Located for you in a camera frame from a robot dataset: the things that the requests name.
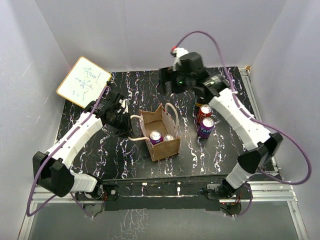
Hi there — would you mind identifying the red soda can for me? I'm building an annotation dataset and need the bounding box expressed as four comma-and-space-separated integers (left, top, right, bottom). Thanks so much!
163, 133, 175, 142

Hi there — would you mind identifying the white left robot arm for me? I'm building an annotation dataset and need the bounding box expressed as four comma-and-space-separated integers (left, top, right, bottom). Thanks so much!
32, 90, 134, 200

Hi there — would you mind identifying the aluminium frame profile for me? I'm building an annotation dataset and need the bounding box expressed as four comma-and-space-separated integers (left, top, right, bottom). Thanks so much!
18, 181, 308, 240

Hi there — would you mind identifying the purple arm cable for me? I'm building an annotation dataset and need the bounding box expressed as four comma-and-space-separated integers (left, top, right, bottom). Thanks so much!
172, 31, 313, 221
25, 86, 112, 218

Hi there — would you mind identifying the small white whiteboard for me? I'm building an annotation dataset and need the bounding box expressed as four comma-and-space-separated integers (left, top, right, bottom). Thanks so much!
56, 56, 111, 108

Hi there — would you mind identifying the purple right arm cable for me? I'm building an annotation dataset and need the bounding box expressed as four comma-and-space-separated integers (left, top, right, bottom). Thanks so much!
172, 31, 313, 221

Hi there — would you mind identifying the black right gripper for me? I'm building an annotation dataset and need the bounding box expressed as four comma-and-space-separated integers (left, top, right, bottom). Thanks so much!
156, 66, 195, 97

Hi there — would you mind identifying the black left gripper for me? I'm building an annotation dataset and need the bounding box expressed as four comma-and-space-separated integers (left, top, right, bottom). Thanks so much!
107, 110, 135, 140

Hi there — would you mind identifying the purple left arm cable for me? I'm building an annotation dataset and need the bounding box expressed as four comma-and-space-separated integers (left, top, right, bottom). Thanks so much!
25, 86, 112, 218

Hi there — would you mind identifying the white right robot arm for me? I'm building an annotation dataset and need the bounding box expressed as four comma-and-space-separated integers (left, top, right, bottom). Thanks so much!
159, 47, 283, 199

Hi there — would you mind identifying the red coke can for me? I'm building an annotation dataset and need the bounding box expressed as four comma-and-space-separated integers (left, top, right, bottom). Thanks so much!
196, 104, 212, 125

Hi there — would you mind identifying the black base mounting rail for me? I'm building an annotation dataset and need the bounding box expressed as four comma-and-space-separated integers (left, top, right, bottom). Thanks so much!
77, 175, 253, 215

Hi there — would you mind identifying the purple fanta can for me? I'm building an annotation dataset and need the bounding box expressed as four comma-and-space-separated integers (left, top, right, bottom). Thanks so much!
197, 117, 214, 139

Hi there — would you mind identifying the purple soda can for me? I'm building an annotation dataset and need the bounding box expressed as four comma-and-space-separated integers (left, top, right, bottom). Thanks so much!
149, 130, 164, 145

